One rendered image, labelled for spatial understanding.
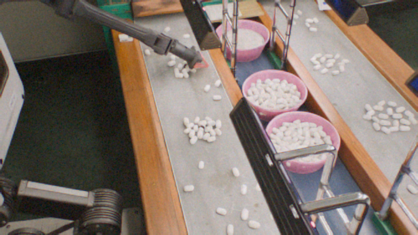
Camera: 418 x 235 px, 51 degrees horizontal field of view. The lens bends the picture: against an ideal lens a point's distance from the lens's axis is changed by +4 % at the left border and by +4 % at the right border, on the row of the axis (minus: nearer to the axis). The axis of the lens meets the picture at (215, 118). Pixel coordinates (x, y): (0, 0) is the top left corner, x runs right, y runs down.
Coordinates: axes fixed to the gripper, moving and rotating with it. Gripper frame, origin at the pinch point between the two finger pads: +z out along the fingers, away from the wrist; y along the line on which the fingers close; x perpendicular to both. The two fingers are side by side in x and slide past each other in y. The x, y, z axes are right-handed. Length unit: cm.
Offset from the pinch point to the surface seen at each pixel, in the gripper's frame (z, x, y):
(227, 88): 3.2, -3.0, -18.4
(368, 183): 29, -22, -76
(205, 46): -24.8, -17.4, -28.5
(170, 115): -15.0, 15.9, -25.6
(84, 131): 0, 101, 54
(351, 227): -8, -23, -103
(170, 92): -12.9, 14.1, -11.8
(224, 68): 5.2, -4.8, -4.7
